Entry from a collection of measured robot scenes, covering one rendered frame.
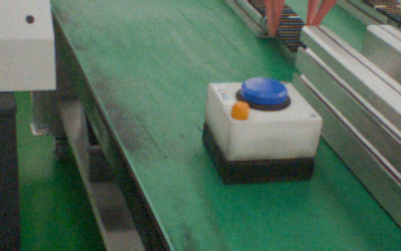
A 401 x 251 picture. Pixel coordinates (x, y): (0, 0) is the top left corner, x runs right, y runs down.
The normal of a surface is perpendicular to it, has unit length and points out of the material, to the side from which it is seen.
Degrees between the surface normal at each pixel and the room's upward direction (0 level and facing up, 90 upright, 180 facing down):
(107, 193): 0
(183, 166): 0
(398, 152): 90
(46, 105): 90
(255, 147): 90
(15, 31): 42
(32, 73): 90
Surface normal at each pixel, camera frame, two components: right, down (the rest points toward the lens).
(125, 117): 0.09, -0.88
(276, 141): 0.24, 0.47
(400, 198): -0.97, 0.04
